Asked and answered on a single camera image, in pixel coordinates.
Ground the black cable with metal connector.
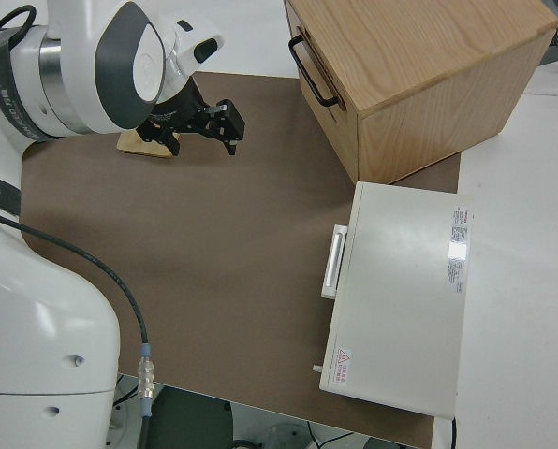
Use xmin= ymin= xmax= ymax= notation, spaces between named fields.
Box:
xmin=0 ymin=205 xmax=158 ymax=449

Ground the wooden mug stand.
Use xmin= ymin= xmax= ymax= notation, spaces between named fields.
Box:
xmin=116 ymin=129 xmax=185 ymax=160

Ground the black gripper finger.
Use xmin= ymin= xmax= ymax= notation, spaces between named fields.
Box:
xmin=140 ymin=123 xmax=183 ymax=158
xmin=206 ymin=98 xmax=247 ymax=158

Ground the wooden drawer box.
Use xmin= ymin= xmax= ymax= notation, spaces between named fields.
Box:
xmin=283 ymin=0 xmax=558 ymax=186

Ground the white toaster oven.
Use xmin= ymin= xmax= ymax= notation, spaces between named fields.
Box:
xmin=312 ymin=181 xmax=475 ymax=419

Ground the brown table mat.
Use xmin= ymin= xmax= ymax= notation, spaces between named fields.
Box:
xmin=19 ymin=72 xmax=463 ymax=449

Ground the black drawer handle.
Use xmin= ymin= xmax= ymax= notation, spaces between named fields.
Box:
xmin=287 ymin=36 xmax=340 ymax=108

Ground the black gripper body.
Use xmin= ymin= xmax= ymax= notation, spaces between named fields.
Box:
xmin=136 ymin=83 xmax=217 ymax=144

